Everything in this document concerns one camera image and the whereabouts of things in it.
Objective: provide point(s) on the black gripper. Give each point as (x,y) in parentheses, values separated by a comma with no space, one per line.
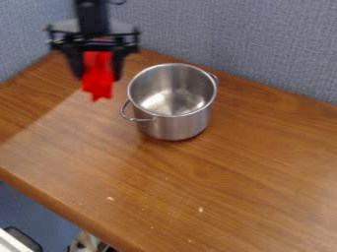
(93,31)

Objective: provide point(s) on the red star-shaped block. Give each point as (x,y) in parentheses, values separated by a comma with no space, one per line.
(99,77)

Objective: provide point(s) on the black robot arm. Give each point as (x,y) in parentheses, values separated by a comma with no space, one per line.
(93,4)

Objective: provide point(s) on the metal pot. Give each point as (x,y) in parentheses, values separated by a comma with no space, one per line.
(169,101)

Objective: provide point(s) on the white object under table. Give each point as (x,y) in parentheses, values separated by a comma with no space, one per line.
(87,243)

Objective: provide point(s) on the grey black object under table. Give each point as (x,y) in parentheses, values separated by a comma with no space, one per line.
(16,241)

